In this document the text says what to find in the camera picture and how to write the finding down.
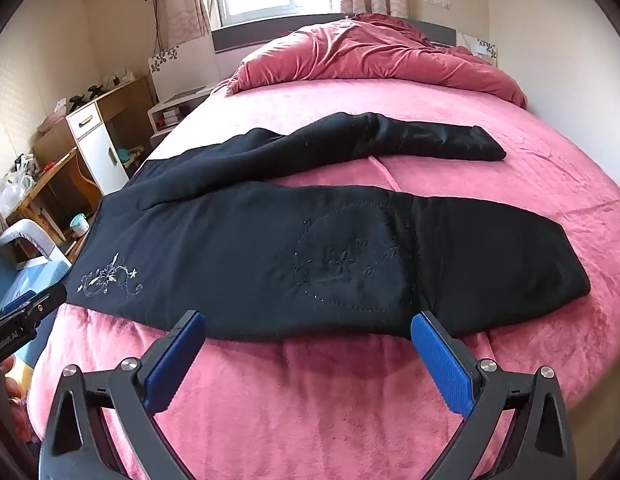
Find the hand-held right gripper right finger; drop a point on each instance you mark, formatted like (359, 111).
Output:
(439, 362)

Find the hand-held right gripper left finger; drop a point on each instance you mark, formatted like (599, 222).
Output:
(174, 362)

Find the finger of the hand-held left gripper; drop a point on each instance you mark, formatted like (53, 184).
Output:
(47, 301)

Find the black embroidered pants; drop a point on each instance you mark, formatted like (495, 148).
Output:
(270, 255)

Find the white chair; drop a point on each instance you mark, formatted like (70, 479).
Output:
(32, 242)

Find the teal and white cup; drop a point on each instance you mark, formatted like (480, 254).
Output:
(79, 223)

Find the low wooden table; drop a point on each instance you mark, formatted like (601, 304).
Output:
(45, 185)

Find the white plastic bag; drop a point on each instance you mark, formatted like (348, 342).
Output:
(11, 187)

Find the pink cloth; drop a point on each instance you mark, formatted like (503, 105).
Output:
(315, 410)

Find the white cabinet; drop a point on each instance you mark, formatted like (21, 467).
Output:
(97, 150)

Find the wooden desk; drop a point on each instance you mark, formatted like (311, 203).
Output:
(125, 110)

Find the white nightstand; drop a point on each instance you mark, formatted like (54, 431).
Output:
(172, 107)

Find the white floral panel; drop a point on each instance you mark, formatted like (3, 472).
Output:
(165, 67)

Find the red duvet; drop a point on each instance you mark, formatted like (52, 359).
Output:
(370, 60)

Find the white bedside box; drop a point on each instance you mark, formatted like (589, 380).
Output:
(487, 49)

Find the grey bed headboard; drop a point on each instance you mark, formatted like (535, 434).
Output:
(270, 40)

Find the wall socket strip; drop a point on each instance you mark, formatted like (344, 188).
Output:
(437, 0)

